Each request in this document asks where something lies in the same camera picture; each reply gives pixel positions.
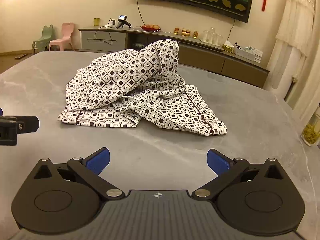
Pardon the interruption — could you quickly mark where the black device with screen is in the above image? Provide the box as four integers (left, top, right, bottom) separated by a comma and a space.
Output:
115, 15, 132, 28

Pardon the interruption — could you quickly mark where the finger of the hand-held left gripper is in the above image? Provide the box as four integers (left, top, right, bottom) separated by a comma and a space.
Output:
0, 116, 40, 146

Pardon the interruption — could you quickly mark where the gold tissue box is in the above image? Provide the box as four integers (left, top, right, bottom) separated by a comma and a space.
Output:
222, 40, 235, 53

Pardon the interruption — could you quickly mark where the green plastic chair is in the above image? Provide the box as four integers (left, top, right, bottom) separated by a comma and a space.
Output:
32, 24, 54, 55

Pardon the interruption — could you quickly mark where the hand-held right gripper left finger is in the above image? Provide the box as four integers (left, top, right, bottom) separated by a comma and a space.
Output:
34, 147, 125, 201

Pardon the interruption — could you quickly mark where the thin television cable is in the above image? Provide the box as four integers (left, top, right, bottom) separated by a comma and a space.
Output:
226, 19, 236, 42
136, 0, 146, 26

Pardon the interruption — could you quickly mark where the red fruit plate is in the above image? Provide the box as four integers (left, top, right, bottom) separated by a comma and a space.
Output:
140, 24, 161, 32

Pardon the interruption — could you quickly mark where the black white patterned garment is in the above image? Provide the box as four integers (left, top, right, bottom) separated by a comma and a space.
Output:
57, 39, 228, 137

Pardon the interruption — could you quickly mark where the long grey brown cabinet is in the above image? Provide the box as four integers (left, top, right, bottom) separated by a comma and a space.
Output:
78, 26, 270, 88

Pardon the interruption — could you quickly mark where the pink plastic chair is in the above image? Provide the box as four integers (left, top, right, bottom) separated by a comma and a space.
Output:
48, 22, 75, 52

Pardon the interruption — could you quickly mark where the glass jar with yellow flowers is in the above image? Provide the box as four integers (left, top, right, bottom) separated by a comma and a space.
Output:
301, 105, 320, 147

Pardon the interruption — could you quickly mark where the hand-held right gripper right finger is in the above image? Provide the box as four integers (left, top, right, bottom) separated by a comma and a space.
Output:
191, 149, 285, 201

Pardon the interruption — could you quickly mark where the white storage tray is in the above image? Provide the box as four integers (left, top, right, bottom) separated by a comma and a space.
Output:
234, 42, 263, 63

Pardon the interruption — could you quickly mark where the group of clear glasses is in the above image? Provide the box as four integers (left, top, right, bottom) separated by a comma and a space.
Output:
201, 27, 223, 44

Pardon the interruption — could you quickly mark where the black cable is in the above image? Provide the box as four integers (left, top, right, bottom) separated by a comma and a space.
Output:
87, 25, 118, 46

